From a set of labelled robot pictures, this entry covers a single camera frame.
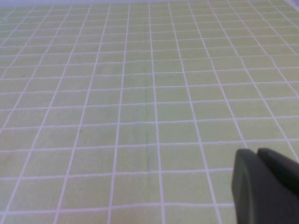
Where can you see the green checked tablecloth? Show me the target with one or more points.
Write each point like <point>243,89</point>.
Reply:
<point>116,93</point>

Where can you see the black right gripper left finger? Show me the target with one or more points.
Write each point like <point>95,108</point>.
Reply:
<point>257,191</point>

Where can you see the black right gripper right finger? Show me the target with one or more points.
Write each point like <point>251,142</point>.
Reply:
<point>282,165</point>

